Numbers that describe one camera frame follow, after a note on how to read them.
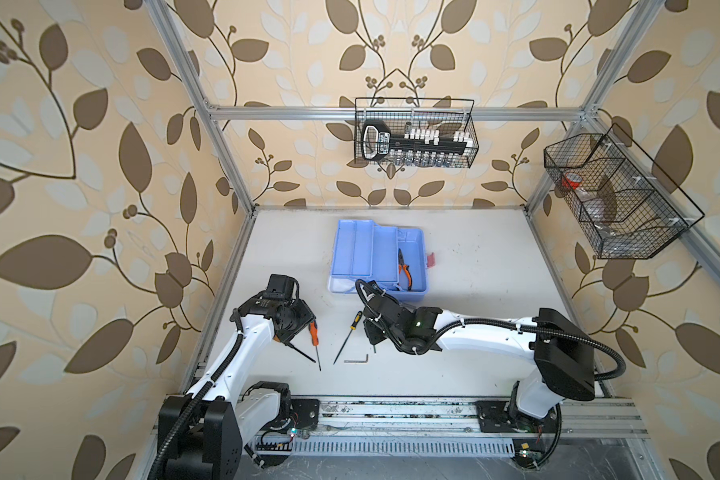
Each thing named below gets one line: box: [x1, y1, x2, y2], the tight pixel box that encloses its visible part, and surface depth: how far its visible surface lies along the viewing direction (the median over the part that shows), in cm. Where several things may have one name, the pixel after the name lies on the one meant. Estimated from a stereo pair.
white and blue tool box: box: [328, 219, 436, 302], surface depth 98 cm
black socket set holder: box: [361, 120, 473, 167], surface depth 86 cm
